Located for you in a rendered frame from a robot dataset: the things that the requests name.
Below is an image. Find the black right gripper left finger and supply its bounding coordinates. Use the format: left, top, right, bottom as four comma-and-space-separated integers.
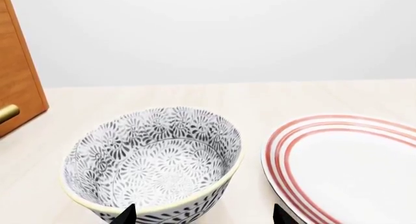
115, 203, 137, 224

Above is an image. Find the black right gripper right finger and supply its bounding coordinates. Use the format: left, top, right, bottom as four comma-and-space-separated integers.
273, 203, 292, 224

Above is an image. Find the white plate with red rings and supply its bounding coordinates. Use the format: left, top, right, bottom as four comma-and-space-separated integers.
261, 114, 416, 224

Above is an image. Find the brass drawer handle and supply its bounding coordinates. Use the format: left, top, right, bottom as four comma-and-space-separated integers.
0, 103, 21, 125

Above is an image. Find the wooden cabinet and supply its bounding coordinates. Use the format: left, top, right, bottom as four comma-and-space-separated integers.
0, 0, 50, 138

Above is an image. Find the floral patterned ceramic bowl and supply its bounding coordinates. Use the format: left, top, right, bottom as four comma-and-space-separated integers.
60, 106, 245, 224

